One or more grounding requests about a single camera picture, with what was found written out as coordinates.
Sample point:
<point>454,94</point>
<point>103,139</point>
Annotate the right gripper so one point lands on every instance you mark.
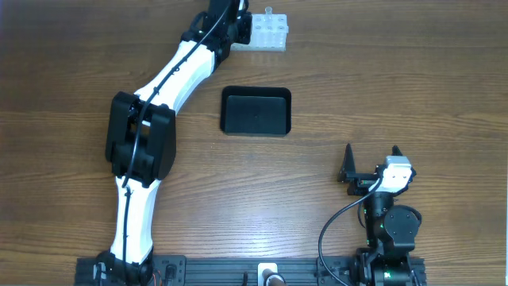
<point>359,182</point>

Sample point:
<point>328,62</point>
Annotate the mounting rail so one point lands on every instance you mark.
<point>222,272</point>

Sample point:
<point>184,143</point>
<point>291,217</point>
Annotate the white test tube rack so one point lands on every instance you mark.
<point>270,32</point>

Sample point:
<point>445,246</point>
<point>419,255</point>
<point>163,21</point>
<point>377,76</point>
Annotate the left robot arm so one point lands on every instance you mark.
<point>186,67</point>

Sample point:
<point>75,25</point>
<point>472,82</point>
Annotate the clear test tube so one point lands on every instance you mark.
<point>269,11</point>

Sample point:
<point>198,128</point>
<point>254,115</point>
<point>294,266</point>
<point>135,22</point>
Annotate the black tray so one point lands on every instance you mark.
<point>256,115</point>

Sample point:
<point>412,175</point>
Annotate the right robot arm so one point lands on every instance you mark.
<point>401,226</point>

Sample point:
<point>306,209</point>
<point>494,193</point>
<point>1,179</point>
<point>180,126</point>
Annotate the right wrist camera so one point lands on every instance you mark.
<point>395,175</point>

